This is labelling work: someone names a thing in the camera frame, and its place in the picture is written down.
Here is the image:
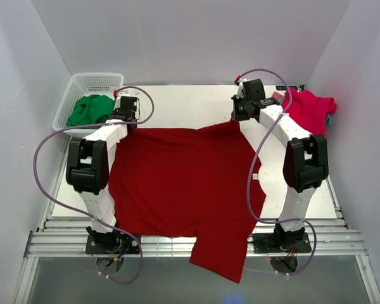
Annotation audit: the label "purple cable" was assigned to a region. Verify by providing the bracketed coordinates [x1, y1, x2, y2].
[33, 85, 155, 284]
[234, 68, 317, 277]

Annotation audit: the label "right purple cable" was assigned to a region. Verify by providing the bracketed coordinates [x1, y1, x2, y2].
[234, 68, 317, 277]

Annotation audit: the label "white plastic basket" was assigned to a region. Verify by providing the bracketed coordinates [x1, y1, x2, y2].
[52, 73, 124, 138]

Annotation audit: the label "green t shirt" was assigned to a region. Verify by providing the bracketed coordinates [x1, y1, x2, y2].
[66, 94, 115, 127]

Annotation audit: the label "salmon folded t shirt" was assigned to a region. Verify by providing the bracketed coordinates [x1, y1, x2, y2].
[272, 91, 284, 100]

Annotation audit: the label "dark red t shirt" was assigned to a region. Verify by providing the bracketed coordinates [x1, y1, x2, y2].
[108, 120, 266, 282]

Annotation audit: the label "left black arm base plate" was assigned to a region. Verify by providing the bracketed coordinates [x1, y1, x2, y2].
[85, 232, 139, 255]

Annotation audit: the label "aluminium frame rails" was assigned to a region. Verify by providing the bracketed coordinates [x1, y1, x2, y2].
[14, 136, 380, 304]

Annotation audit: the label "pink folded t shirt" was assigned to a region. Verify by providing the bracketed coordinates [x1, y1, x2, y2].
[282, 88, 337, 135]

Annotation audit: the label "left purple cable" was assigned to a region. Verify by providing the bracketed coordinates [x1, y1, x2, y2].
[33, 85, 155, 284]

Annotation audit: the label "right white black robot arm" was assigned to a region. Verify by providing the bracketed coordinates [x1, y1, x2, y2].
[232, 77, 329, 253]

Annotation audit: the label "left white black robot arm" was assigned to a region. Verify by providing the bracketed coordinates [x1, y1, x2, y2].
[66, 95, 139, 253]

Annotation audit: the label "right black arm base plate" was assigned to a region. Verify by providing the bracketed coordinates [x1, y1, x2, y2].
[249, 232, 312, 253]

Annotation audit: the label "grey blue folded t shirt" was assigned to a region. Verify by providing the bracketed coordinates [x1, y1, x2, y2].
[324, 113, 333, 127]

